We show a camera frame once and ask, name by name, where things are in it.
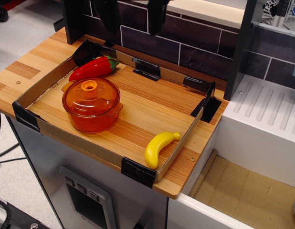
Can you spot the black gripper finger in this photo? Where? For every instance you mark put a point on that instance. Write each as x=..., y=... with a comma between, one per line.
x=156, y=15
x=108, y=11

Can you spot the orange transparent pot lid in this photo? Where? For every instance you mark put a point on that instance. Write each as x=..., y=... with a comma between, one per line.
x=91, y=98

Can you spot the orange transparent pot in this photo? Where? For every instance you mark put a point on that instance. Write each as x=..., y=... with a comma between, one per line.
x=92, y=124

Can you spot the red toy chili pepper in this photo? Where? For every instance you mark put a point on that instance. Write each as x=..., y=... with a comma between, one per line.
x=98, y=67

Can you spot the black caster wheel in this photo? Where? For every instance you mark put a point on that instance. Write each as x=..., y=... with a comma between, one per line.
x=3, y=14

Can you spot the cardboard fence with black tape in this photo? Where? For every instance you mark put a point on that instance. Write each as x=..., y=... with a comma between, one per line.
x=155, y=99

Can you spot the yellow toy banana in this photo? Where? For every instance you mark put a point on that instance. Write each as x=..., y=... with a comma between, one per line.
x=156, y=145

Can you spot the silver toy dishwasher front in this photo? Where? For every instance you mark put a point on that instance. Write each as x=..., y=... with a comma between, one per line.
x=86, y=194

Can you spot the white toy sink unit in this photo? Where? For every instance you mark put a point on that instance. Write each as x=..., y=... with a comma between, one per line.
x=245, y=179

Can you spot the dark grey shelf frame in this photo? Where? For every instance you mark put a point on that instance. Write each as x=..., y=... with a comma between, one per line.
x=184, y=41

